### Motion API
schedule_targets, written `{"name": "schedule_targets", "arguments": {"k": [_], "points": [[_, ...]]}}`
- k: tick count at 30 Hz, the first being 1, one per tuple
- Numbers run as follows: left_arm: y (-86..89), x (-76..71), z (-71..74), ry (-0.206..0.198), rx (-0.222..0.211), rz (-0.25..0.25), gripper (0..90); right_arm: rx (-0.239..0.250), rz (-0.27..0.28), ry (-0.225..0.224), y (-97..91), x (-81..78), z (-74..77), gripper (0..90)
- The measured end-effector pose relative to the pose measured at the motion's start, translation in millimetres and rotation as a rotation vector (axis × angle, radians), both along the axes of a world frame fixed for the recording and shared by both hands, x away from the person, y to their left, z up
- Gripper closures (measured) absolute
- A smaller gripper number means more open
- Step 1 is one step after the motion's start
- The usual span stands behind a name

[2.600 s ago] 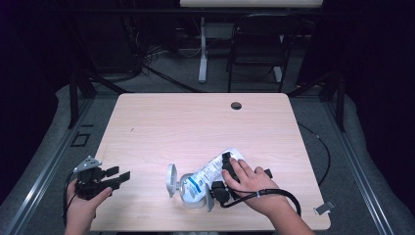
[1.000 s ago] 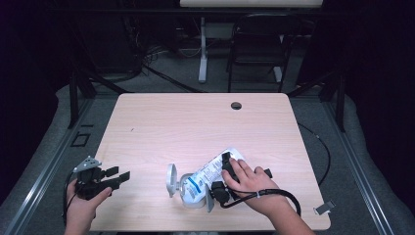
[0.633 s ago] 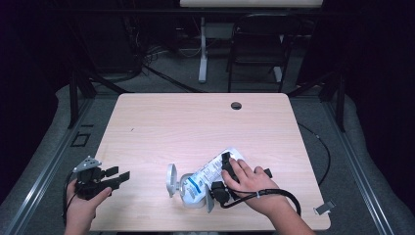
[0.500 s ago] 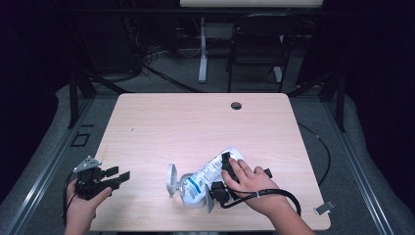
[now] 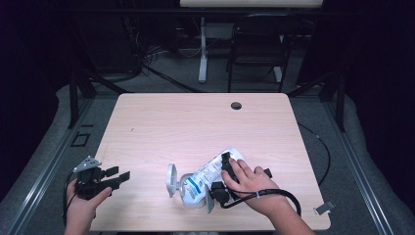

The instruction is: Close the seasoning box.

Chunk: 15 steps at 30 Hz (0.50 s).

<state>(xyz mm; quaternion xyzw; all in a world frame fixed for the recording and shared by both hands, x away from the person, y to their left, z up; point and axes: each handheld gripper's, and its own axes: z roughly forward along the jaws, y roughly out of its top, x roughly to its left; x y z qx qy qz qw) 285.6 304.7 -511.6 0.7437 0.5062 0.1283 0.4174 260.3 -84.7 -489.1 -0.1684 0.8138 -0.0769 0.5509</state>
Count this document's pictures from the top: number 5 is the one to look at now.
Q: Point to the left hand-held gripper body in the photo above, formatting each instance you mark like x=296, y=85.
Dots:
x=89, y=184

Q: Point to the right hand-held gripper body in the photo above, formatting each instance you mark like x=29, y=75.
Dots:
x=220, y=194

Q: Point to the blue and white milk carton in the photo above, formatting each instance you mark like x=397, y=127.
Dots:
x=208, y=173

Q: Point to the clear cup with white lid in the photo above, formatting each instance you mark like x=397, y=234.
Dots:
x=173, y=181

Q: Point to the person's left hand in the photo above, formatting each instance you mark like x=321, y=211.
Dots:
x=81, y=209

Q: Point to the person's right hand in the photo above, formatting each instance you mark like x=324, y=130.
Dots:
x=254, y=189

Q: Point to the round black table grommet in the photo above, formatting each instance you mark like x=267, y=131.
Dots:
x=236, y=105

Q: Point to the black metal stand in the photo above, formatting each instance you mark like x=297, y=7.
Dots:
x=73, y=98
x=341, y=104

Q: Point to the grey metal clip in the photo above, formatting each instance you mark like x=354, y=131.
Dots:
x=324, y=208

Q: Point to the white desk leg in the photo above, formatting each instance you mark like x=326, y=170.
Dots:
x=203, y=58
x=278, y=73

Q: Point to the black folding chair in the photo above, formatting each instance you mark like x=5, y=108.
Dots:
x=261, y=42

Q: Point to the aluminium floor rail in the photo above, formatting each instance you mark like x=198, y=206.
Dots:
x=359, y=173
x=49, y=166

